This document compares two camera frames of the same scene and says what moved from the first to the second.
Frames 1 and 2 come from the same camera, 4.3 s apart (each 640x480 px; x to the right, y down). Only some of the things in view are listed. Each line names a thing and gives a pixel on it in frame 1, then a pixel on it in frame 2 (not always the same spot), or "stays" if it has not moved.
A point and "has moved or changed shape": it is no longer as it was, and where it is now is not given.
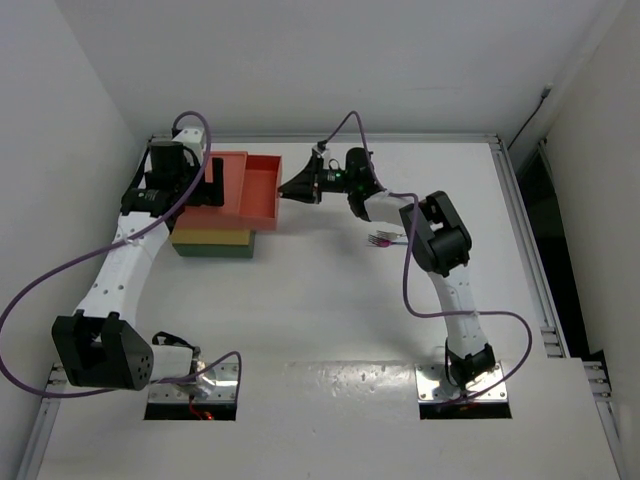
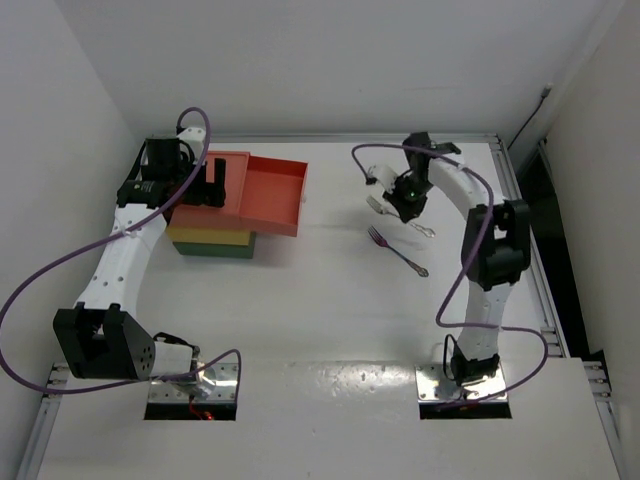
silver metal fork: (382, 234) has moved or changed shape
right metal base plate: (434, 385) stays
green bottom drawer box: (216, 250) stays
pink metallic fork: (383, 243) to (423, 272)
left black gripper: (207, 193) stays
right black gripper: (303, 188) to (407, 210)
